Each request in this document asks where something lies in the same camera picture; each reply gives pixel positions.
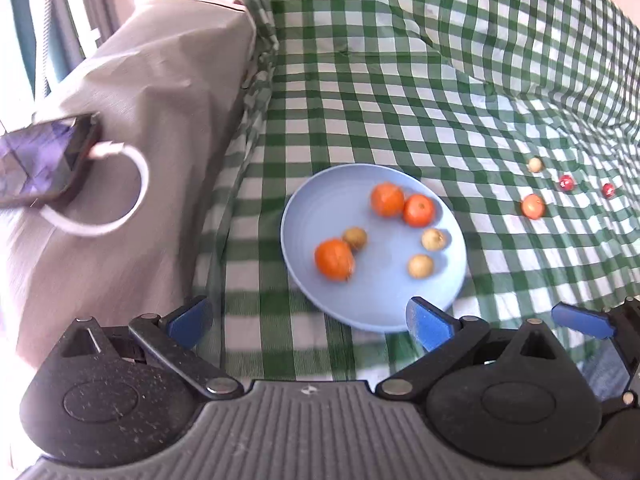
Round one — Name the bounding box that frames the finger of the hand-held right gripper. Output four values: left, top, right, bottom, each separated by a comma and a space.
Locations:
551, 297, 640, 347

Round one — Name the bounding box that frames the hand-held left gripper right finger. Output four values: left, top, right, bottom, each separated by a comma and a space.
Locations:
375, 296, 563, 402

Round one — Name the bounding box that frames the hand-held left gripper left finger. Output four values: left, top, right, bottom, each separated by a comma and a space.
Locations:
59, 295, 246, 402

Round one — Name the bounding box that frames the light blue plate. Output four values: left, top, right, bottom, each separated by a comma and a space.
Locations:
280, 164, 468, 332

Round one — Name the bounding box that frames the orange tangerine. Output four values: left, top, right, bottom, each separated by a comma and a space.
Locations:
314, 238, 357, 282
370, 182, 406, 219

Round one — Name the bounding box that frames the red tomato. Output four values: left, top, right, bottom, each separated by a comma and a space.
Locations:
403, 194, 437, 228
521, 194, 547, 220

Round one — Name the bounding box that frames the red tomato on cloth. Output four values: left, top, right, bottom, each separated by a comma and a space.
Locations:
521, 194, 547, 220

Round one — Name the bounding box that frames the grey fabric covered box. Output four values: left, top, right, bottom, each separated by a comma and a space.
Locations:
0, 0, 261, 368

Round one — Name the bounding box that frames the black smartphone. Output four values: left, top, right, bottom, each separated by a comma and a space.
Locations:
0, 113, 102, 209

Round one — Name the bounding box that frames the green checked cloth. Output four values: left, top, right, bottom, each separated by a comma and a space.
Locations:
192, 0, 640, 383

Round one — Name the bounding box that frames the white charging cable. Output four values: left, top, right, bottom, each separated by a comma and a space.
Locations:
39, 142, 151, 239

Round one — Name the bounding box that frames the white window frame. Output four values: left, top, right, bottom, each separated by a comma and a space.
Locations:
45, 0, 126, 53

